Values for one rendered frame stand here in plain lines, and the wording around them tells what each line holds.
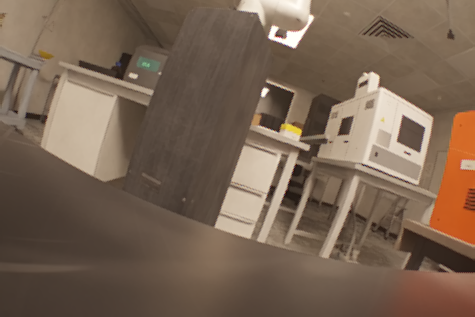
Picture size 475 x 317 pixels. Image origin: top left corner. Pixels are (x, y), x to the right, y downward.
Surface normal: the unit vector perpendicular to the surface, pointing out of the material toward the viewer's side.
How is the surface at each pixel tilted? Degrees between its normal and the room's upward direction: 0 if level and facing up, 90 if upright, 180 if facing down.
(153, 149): 90
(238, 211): 90
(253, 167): 90
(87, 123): 90
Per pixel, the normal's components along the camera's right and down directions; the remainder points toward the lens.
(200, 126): -0.28, -0.13
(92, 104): 0.02, -0.03
